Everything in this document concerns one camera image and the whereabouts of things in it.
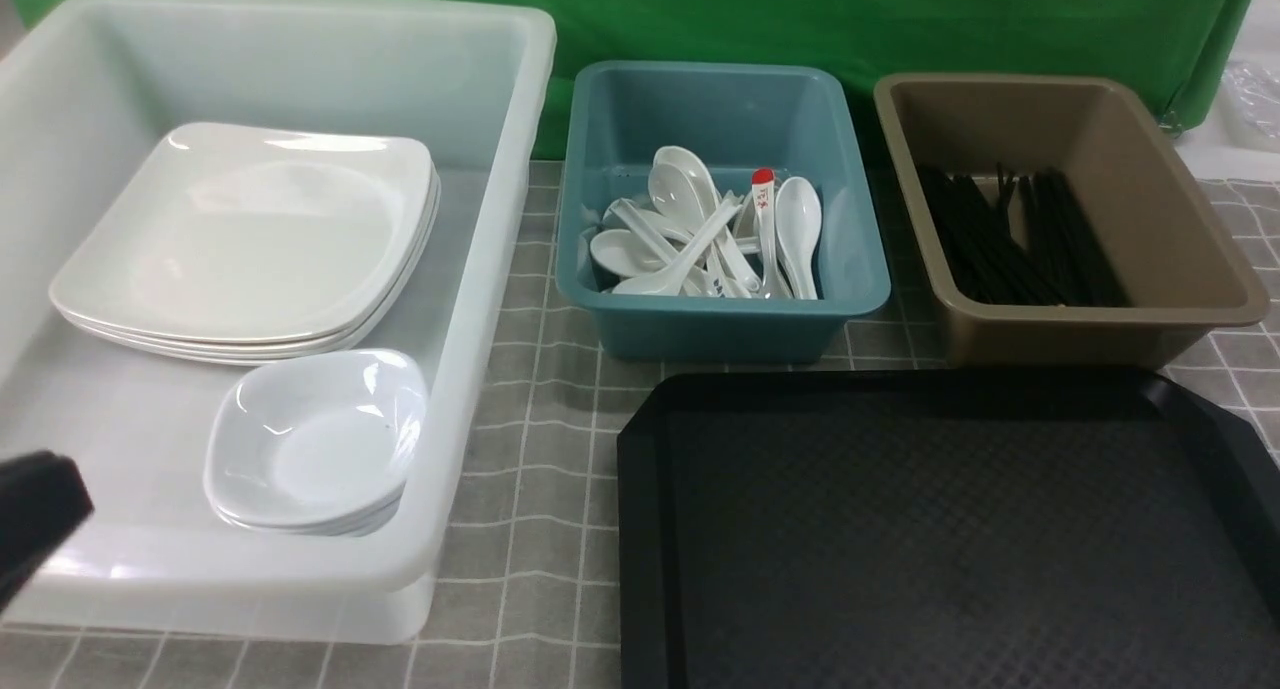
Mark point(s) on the teal plastic bin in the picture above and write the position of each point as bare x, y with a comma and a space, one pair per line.
736, 118

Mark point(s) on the white soup spoon diagonal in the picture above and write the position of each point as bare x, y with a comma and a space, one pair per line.
701, 242

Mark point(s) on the white bowls stack in tub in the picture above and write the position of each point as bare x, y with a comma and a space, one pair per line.
319, 445

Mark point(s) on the pile of black chopsticks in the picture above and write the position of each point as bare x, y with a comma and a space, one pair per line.
1029, 246

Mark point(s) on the red tipped white spoon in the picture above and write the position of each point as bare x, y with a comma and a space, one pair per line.
774, 286

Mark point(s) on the black serving tray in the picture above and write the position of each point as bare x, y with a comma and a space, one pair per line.
1009, 527

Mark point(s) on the tan plastic bin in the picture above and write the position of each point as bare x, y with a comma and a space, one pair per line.
1185, 274

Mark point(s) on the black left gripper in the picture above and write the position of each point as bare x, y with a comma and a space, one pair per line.
44, 501

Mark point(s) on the grey checked tablecloth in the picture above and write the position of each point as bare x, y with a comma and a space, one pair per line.
527, 597

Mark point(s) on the white soup spoon left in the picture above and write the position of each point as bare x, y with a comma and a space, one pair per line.
642, 267

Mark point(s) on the white soup spoon far right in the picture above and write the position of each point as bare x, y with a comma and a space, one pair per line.
798, 219

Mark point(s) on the large translucent white tub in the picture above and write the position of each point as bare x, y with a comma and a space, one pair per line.
87, 94

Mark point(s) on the green backdrop cloth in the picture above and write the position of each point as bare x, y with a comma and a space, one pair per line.
1170, 52

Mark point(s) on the clear plastic bag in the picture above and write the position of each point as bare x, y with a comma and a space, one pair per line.
1252, 94

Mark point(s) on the white soup spoon top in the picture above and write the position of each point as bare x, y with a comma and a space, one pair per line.
681, 189

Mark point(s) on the white soup spoon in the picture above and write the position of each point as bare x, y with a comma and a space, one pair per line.
681, 189
798, 219
642, 267

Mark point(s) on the white plates stack in tub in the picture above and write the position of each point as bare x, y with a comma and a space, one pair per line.
246, 245

